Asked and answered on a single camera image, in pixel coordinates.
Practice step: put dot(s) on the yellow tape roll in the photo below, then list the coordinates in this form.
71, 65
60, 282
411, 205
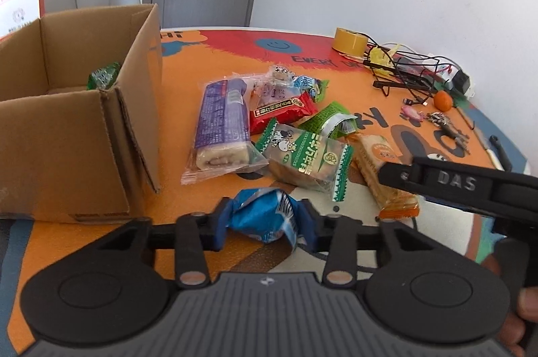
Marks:
349, 41

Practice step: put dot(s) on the person's right hand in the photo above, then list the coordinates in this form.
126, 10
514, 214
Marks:
527, 304

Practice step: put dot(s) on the orange cracker packet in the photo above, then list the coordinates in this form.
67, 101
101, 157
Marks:
372, 157

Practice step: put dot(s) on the yellow plastic wrapper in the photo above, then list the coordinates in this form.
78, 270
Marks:
381, 56

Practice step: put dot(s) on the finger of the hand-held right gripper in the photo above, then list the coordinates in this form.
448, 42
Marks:
445, 180

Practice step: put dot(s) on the orange tangerine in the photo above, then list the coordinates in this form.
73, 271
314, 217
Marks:
444, 99

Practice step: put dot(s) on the green cow print cracker packet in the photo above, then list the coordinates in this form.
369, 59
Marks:
302, 155

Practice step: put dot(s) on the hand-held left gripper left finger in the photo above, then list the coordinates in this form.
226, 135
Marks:
218, 224

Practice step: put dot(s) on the black pen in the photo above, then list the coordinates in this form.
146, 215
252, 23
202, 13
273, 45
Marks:
501, 153

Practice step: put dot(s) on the brown cardboard box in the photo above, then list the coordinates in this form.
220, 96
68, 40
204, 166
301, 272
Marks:
63, 155

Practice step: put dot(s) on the black charger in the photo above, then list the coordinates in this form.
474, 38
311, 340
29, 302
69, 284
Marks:
461, 81

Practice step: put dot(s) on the colourful printed table mat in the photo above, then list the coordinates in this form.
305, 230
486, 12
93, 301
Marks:
185, 121

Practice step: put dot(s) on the lime green snack packet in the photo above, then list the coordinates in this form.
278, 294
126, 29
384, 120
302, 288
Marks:
328, 117

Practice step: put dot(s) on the small blue white snack packet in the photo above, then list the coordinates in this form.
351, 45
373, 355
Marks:
309, 84

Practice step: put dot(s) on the pink small toy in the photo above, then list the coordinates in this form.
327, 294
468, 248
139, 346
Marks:
411, 113

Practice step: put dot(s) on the small beige snack packet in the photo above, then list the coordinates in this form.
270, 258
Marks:
280, 73

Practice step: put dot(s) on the red snack packet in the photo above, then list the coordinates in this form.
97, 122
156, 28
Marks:
286, 112

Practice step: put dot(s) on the dark green snack packet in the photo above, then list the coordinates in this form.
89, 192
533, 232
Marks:
103, 76

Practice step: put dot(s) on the purple swiss roll packet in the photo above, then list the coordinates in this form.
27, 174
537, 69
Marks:
220, 117

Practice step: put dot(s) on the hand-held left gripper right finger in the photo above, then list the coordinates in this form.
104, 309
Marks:
310, 224

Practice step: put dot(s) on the clear pink snack packet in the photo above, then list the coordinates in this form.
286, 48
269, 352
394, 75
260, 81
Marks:
269, 90

